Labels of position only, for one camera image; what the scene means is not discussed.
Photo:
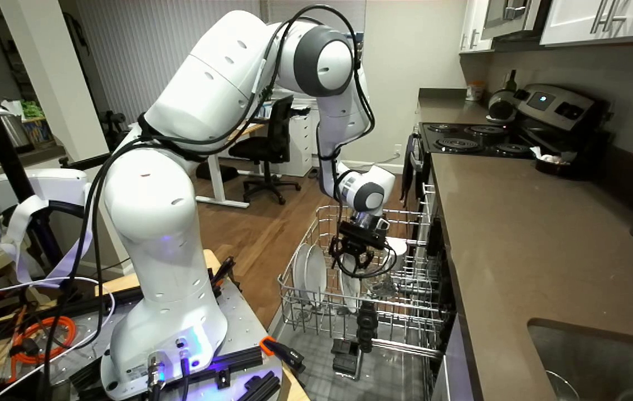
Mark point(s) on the dark bowl with paper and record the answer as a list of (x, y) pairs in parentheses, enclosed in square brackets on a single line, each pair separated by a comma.
[(553, 161)]

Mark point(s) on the stainless black stove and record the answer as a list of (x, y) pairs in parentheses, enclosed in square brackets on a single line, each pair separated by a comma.
[(494, 137)]

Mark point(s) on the white ceramic mug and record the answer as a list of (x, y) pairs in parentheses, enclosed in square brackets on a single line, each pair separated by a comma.
[(400, 245)]

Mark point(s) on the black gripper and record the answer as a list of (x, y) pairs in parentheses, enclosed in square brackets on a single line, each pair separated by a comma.
[(364, 237)]

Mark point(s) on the black cutlery basket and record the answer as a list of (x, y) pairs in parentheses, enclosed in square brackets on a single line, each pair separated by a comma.
[(364, 326)]

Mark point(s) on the black clamp bar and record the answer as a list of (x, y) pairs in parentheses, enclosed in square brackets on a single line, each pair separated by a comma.
[(261, 389), (239, 363)]

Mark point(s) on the black office chair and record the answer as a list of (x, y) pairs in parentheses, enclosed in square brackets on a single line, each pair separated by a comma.
[(267, 145)]

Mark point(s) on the white control box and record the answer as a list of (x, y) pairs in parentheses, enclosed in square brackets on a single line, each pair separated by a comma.
[(50, 188)]

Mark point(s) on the white drawer unit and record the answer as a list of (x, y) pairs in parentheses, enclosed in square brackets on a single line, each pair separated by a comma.
[(300, 145)]

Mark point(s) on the white wooden desk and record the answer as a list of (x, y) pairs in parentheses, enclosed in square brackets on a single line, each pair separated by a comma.
[(216, 174)]

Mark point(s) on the steel kitchen sink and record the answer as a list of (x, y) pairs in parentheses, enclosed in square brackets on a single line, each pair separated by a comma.
[(597, 363)]

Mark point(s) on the open dishwasher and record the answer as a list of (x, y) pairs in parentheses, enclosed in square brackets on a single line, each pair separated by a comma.
[(317, 379)]

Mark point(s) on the wooden board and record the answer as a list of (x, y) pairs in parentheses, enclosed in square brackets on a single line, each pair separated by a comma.
[(118, 283)]

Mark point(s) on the white narrow upper cabinet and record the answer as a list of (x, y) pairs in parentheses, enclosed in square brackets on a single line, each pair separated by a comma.
[(475, 26)]

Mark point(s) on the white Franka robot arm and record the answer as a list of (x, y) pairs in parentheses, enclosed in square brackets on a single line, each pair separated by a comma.
[(152, 223)]

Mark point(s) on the orange black clamp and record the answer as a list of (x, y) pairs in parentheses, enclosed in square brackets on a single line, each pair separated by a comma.
[(284, 352)]

